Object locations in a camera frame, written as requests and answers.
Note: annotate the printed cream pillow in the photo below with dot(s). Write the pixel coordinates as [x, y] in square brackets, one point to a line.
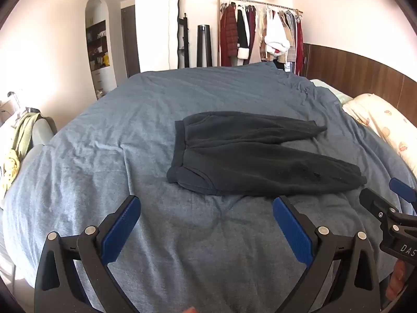
[384, 120]

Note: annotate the row of hanging clothes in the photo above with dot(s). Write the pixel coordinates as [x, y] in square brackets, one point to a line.
[247, 32]

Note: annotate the person's right hand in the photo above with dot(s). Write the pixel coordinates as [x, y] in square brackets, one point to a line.
[396, 283]

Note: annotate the wooden clothes rack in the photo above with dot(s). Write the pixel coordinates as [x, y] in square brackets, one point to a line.
[257, 2]

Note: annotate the light green pillow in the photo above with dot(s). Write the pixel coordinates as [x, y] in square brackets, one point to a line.
[329, 89]

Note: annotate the black pants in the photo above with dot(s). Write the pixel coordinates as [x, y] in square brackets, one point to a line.
[247, 159]

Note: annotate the arched wall shelf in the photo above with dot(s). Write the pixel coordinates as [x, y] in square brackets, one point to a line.
[99, 49]

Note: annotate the green cloth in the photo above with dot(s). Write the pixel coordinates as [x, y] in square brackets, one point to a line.
[22, 133]

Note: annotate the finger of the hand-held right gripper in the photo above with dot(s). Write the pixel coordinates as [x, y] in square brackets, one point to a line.
[404, 190]
[378, 203]

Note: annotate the white wavy floor mirror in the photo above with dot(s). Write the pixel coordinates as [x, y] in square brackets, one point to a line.
[172, 29]

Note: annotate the black tapered stand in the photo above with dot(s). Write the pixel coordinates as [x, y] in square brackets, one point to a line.
[204, 45]

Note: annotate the wooden headboard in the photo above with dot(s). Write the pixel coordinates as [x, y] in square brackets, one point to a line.
[352, 68]

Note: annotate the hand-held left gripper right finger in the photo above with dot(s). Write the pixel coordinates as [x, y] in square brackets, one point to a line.
[293, 230]

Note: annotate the blue bed blanket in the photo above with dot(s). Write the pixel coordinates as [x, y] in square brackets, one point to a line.
[130, 137]

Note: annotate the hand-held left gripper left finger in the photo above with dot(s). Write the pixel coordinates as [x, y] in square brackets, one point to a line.
[120, 230]

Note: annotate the dark door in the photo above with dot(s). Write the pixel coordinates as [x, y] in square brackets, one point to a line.
[130, 42]

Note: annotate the grey chair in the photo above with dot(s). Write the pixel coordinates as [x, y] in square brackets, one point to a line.
[42, 133]

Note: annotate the black coat stand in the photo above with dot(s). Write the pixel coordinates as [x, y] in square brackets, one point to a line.
[185, 39]

